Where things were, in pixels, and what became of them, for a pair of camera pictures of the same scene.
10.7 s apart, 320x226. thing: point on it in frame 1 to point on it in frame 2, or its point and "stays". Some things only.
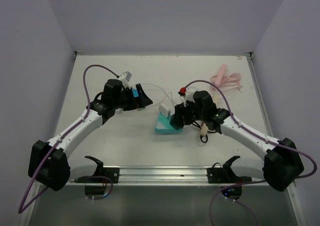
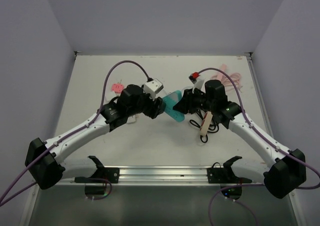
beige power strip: [203, 129] stays
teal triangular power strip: [163, 125] to [171, 99]
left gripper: [141, 101] to [152, 110]
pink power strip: [220, 75] stays
